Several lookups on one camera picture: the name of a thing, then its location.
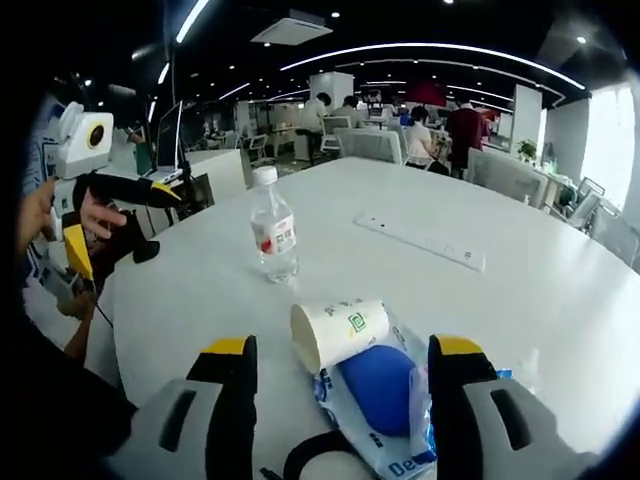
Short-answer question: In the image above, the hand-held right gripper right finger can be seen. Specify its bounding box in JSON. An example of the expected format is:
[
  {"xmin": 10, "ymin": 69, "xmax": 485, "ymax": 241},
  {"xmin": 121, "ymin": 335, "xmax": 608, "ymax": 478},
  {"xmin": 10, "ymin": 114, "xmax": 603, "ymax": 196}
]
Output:
[{"xmin": 428, "ymin": 333, "xmax": 601, "ymax": 480}]

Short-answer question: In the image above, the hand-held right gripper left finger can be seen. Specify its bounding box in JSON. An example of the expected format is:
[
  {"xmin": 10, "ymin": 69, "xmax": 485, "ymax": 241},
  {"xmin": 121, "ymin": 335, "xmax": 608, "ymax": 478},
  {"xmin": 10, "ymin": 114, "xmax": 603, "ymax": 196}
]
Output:
[{"xmin": 129, "ymin": 334, "xmax": 259, "ymax": 480}]

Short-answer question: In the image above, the blue tissue pack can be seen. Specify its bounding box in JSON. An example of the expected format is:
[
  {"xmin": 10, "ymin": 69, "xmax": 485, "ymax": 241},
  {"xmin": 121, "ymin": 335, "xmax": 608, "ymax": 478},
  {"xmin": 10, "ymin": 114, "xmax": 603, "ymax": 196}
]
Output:
[{"xmin": 492, "ymin": 349, "xmax": 544, "ymax": 396}]

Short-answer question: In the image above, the blue rounded pad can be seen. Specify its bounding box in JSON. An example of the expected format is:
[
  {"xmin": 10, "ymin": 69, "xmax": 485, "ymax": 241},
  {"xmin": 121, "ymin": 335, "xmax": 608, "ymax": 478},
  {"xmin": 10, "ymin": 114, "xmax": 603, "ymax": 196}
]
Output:
[{"xmin": 339, "ymin": 344, "xmax": 426, "ymax": 436}]

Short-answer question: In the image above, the blue printed plastic bag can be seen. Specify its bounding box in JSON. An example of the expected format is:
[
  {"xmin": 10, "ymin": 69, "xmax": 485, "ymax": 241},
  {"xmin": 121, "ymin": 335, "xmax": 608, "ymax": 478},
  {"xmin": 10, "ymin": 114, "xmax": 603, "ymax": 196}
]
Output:
[{"xmin": 312, "ymin": 324, "xmax": 439, "ymax": 480}]

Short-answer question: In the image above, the white paper cup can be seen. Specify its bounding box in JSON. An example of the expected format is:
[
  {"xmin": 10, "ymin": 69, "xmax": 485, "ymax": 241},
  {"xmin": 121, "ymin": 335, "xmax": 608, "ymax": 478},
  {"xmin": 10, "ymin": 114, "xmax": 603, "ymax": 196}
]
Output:
[{"xmin": 289, "ymin": 298, "xmax": 391, "ymax": 376}]

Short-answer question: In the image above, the clear water bottle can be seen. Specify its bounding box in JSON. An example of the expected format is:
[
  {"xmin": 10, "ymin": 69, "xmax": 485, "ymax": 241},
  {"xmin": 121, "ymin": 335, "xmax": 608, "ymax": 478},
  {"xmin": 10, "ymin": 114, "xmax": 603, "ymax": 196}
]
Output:
[{"xmin": 249, "ymin": 166, "xmax": 300, "ymax": 285}]

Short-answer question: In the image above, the person's left hand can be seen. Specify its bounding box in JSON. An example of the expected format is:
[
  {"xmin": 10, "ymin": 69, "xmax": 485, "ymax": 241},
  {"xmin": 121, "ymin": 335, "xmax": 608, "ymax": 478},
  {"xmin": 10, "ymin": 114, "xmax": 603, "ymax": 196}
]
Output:
[{"xmin": 17, "ymin": 178, "xmax": 129, "ymax": 255}]

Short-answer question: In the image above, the black rounded object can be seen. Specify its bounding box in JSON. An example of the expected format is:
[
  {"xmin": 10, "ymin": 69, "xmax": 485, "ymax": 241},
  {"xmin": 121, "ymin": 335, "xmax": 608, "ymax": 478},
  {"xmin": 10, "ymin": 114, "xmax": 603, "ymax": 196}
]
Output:
[{"xmin": 130, "ymin": 238, "xmax": 162, "ymax": 265}]

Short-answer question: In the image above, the open laptop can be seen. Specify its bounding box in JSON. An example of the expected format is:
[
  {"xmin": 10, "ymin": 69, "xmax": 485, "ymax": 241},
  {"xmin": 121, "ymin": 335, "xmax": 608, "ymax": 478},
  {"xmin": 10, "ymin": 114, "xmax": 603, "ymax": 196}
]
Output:
[{"xmin": 154, "ymin": 99, "xmax": 187, "ymax": 184}]

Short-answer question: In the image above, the white side desk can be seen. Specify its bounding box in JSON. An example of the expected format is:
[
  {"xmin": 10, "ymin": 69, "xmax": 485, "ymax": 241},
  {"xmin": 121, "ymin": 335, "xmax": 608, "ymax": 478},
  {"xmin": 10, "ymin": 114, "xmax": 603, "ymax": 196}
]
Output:
[{"xmin": 182, "ymin": 148, "xmax": 247, "ymax": 214}]

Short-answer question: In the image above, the white table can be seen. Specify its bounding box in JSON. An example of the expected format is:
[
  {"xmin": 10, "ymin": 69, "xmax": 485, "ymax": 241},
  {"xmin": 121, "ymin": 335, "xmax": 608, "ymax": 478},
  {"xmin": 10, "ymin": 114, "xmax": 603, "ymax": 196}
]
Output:
[{"xmin": 107, "ymin": 155, "xmax": 640, "ymax": 480}]

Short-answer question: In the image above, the person's dark clothing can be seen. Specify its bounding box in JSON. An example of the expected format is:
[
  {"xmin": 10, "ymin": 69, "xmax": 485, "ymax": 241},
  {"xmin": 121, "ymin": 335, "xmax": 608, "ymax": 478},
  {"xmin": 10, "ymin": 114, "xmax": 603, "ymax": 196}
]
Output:
[{"xmin": 0, "ymin": 319, "xmax": 139, "ymax": 480}]

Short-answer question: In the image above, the white table socket panel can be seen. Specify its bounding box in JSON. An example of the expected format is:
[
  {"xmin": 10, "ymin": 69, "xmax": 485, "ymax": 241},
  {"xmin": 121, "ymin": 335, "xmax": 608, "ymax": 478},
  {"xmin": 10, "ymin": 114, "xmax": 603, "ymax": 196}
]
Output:
[{"xmin": 352, "ymin": 212, "xmax": 487, "ymax": 274}]

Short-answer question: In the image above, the ceiling air conditioner unit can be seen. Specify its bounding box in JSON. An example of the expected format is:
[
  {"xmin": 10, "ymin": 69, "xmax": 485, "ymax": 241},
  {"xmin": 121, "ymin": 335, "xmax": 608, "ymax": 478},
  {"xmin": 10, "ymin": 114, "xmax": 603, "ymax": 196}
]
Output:
[{"xmin": 249, "ymin": 16, "xmax": 335, "ymax": 46}]

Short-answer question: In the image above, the white mesh office chair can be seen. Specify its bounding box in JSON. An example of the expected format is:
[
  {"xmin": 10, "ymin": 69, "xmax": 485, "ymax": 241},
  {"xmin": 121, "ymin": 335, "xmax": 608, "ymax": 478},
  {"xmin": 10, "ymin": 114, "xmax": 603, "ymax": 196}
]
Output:
[
  {"xmin": 333, "ymin": 127, "xmax": 404, "ymax": 166},
  {"xmin": 467, "ymin": 147, "xmax": 549, "ymax": 209}
]

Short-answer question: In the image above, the grey office chair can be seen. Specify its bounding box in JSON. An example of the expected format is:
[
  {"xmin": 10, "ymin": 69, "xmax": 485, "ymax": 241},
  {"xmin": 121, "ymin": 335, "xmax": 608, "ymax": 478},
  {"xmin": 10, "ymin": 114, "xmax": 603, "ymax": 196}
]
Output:
[{"xmin": 569, "ymin": 177, "xmax": 606, "ymax": 226}]

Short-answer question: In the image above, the long curved ceiling light strip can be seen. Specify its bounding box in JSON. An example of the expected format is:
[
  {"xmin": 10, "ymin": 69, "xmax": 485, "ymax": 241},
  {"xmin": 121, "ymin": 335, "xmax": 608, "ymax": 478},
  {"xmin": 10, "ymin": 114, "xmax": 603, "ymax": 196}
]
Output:
[{"xmin": 279, "ymin": 42, "xmax": 586, "ymax": 91}]

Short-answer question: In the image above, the thin black cable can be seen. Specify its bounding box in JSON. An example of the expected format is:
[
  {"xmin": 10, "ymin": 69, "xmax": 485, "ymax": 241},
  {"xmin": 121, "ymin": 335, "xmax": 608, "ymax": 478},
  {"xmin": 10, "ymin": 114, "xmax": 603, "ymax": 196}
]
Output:
[{"xmin": 92, "ymin": 294, "xmax": 115, "ymax": 331}]

